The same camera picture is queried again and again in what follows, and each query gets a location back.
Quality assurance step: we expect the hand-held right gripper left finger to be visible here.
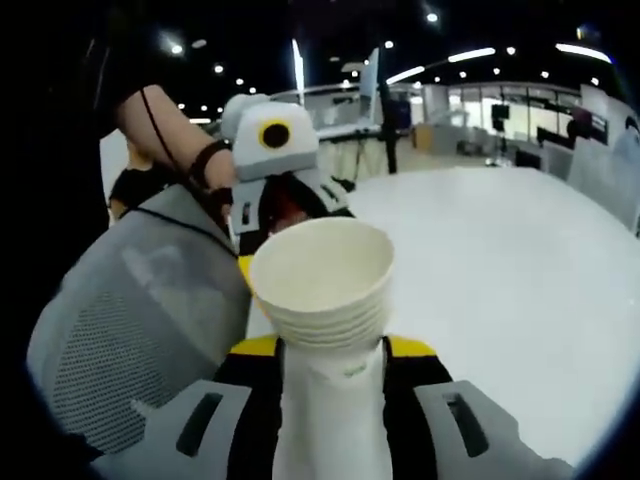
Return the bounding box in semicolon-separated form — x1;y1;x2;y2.
97;333;285;480

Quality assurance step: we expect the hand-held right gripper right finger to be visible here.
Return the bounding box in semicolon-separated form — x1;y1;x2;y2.
382;335;574;480

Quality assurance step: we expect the person's left hand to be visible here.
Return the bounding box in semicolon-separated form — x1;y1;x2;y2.
209;158;237;207

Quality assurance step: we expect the black wrist band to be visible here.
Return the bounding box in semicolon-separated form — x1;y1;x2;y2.
189;139;232;174

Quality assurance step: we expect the tan box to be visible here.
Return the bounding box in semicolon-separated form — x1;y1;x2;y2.
412;124;436;151

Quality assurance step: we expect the grey mesh office chair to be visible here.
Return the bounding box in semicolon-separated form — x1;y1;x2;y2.
27;183;254;456

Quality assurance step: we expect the black monitor on stand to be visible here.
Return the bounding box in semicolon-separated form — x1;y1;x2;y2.
492;103;511;161

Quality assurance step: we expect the person's black clothing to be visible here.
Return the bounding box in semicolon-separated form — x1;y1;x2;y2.
29;19;151;151

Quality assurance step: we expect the frosted partition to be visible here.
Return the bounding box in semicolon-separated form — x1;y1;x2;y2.
542;139;640;236

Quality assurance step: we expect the black cable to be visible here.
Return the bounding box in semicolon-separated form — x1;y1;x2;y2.
139;85;240;259

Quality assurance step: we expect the dark wall screen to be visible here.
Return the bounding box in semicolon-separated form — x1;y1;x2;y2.
567;107;609;146

